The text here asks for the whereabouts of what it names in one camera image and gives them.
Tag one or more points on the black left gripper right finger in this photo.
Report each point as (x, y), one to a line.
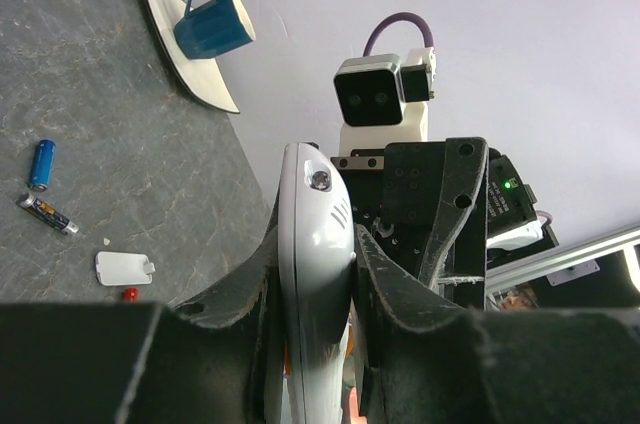
(422, 359)

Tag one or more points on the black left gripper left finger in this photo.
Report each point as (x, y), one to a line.
(215, 358)

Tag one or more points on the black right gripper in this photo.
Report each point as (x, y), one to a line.
(425, 204)

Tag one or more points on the white remote control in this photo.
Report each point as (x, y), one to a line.
(315, 253)

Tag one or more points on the white battery cover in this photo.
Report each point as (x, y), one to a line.
(123, 269)

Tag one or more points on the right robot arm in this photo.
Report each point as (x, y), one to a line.
(515, 230)

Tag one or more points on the red orange battery near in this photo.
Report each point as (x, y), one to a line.
(130, 295)

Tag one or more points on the person in black shirt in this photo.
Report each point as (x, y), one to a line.
(520, 298)

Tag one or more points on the black battery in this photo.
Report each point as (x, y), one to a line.
(47, 214)

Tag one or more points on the blue battery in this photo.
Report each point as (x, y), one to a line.
(42, 165)

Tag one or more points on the dark blue mug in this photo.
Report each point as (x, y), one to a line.
(213, 29)

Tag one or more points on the white square plate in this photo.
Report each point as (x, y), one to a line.
(195, 68)

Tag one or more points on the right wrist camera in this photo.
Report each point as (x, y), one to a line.
(384, 99)

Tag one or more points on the aluminium frame rail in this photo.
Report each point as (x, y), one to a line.
(512, 274)

